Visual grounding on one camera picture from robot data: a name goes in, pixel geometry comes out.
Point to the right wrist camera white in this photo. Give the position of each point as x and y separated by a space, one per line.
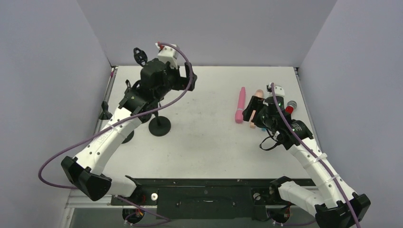
278 90

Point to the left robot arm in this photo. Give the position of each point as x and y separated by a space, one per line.
85 169

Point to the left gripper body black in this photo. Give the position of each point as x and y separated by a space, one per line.
174 80

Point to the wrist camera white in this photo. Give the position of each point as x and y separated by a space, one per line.
167 54
278 90

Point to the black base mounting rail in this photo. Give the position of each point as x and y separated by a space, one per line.
207 199

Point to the red mesh microphone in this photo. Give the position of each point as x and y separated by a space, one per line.
291 107

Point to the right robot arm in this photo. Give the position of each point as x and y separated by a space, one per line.
336 205

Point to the pink microphone black stand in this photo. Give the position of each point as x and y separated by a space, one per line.
159 125

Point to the beige microphone black stand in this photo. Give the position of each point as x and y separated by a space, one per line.
106 115

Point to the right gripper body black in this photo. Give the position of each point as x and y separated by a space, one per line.
255 107

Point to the teal microphone black stand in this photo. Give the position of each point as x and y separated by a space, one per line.
136 100

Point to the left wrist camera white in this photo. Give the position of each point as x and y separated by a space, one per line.
167 54

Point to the black tripod shock-mount stand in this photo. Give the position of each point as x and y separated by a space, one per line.
140 56

